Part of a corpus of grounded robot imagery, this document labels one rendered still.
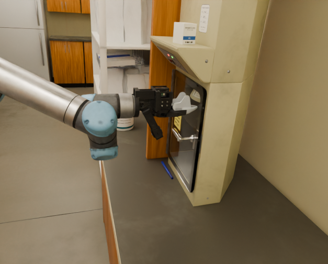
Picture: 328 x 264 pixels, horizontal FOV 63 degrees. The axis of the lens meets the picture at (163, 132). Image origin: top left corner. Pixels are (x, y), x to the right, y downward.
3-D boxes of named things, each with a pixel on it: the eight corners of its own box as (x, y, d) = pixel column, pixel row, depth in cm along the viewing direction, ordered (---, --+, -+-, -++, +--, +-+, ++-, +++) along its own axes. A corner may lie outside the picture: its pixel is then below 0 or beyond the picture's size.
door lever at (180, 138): (183, 132, 101) (184, 125, 100) (193, 143, 93) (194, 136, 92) (170, 132, 99) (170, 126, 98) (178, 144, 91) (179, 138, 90)
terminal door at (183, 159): (168, 154, 125) (175, 68, 108) (192, 195, 98) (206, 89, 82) (166, 154, 124) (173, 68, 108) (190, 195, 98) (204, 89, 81)
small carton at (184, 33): (184, 42, 87) (187, 22, 84) (194, 44, 83) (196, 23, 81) (172, 42, 84) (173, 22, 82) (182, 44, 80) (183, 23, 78)
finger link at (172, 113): (188, 111, 82) (160, 112, 80) (188, 116, 83) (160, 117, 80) (182, 106, 86) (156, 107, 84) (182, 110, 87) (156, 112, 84)
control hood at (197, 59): (176, 62, 108) (178, 36, 104) (210, 83, 80) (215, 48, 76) (148, 62, 105) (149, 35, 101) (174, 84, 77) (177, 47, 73)
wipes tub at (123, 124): (131, 122, 170) (132, 99, 164) (135, 130, 159) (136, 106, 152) (110, 123, 166) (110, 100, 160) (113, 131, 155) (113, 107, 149)
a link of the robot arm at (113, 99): (81, 127, 79) (79, 100, 81) (119, 124, 82) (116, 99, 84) (80, 117, 72) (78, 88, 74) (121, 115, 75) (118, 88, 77)
